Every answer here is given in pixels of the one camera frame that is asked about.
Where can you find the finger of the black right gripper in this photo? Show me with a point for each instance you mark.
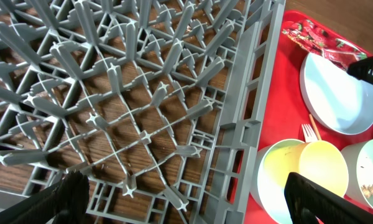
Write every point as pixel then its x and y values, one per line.
pixel 362 70

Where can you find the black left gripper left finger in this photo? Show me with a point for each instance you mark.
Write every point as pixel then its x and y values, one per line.
pixel 63 202

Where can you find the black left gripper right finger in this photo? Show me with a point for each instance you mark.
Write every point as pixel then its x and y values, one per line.
pixel 310 203

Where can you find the yellow plastic cup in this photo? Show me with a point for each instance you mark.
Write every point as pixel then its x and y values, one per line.
pixel 319 161

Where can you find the small light blue bowl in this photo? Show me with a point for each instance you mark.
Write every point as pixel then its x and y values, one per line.
pixel 270 186

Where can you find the red snack wrapper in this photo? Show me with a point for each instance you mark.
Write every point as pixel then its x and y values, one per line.
pixel 314 39

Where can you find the green bowl with food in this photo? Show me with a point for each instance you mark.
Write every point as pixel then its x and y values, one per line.
pixel 359 160

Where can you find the grey plastic dishwasher rack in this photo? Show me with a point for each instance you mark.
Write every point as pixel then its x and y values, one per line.
pixel 161 103

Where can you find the large light blue plate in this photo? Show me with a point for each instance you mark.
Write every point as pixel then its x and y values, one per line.
pixel 337 100

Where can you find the wooden chopstick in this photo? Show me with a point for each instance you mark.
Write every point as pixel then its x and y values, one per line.
pixel 313 124

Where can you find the white plastic fork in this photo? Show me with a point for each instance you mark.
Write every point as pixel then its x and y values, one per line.
pixel 309 134

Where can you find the red plastic tray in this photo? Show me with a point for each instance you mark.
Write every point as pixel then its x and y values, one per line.
pixel 285 110

